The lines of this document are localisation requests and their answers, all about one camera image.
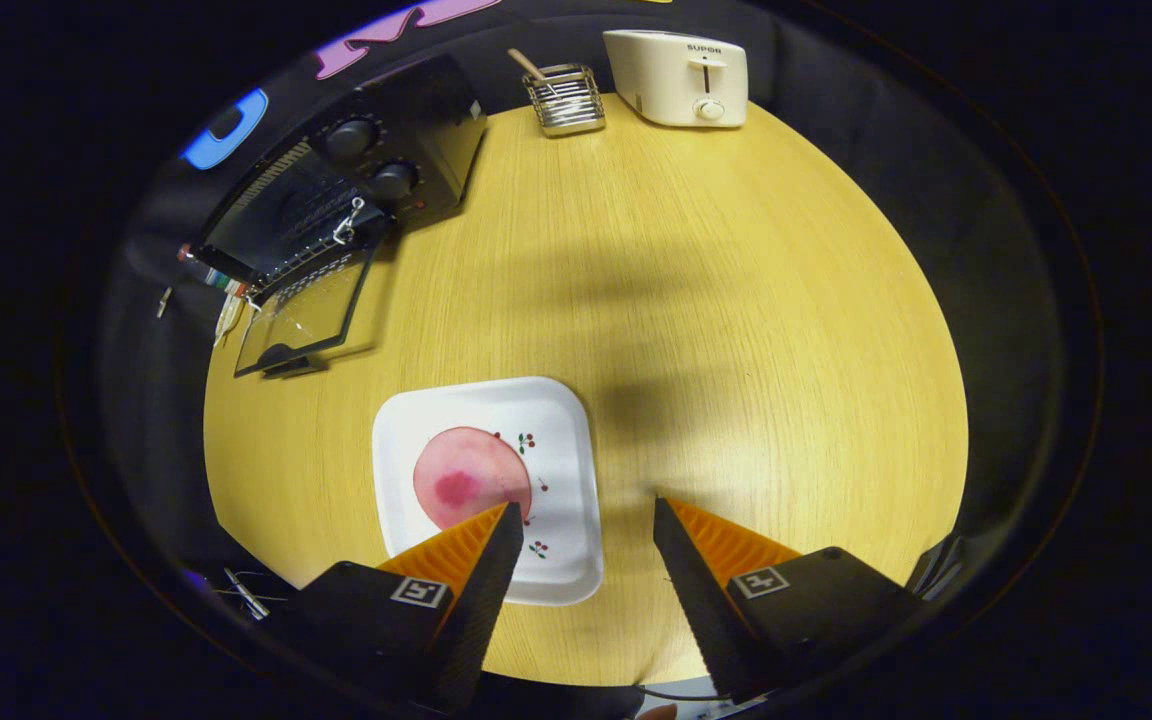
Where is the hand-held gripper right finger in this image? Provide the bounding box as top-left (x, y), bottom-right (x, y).
top-left (652, 495), bottom-right (927, 704)

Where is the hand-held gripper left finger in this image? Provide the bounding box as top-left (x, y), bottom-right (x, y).
top-left (271, 502), bottom-right (525, 716)

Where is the pink ham slice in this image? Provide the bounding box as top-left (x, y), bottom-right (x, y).
top-left (412, 427), bottom-right (534, 531)

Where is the white square plate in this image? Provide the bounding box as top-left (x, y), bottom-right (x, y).
top-left (372, 376), bottom-right (605, 607)

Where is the black toaster oven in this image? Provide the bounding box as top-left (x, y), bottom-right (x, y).
top-left (188, 55), bottom-right (489, 379)

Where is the cream bread toaster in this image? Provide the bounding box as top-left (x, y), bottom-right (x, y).
top-left (603, 29), bottom-right (749, 129)

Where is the small white object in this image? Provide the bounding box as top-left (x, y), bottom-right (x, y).
top-left (213, 292), bottom-right (249, 348)

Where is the metal wire clip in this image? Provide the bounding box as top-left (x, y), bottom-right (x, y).
top-left (206, 567), bottom-right (272, 621)

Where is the white string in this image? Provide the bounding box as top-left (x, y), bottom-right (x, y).
top-left (332, 196), bottom-right (367, 247)

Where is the metal wire basket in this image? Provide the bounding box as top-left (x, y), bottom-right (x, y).
top-left (522, 64), bottom-right (607, 137)

